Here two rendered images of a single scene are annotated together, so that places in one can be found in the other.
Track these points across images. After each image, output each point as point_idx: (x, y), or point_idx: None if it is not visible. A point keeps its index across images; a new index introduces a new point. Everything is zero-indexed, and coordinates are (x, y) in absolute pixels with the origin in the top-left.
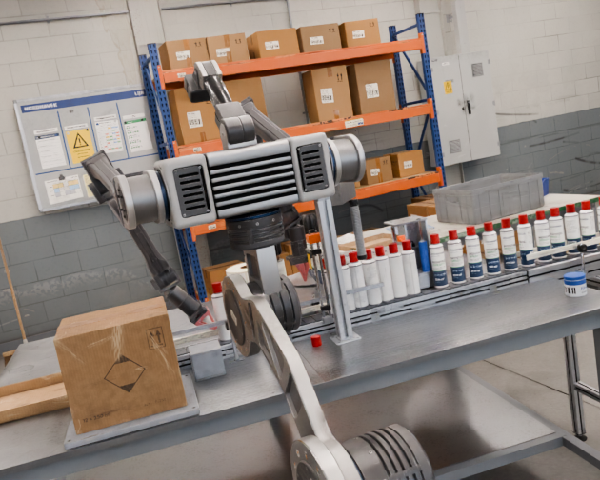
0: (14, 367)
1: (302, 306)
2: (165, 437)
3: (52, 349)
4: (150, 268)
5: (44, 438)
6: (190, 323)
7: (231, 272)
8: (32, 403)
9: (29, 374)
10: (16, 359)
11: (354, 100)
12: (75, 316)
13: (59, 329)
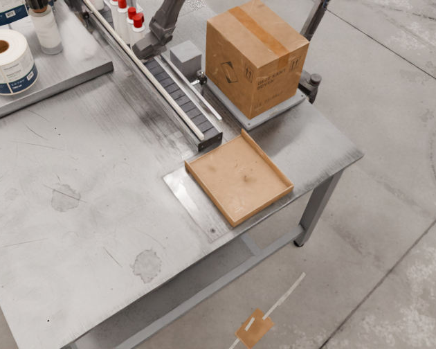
0: (137, 283)
1: (65, 31)
2: None
3: (75, 275)
4: (177, 19)
5: (293, 123)
6: (34, 137)
7: (21, 55)
8: (261, 149)
9: (167, 237)
10: (106, 307)
11: None
12: (253, 59)
13: (286, 52)
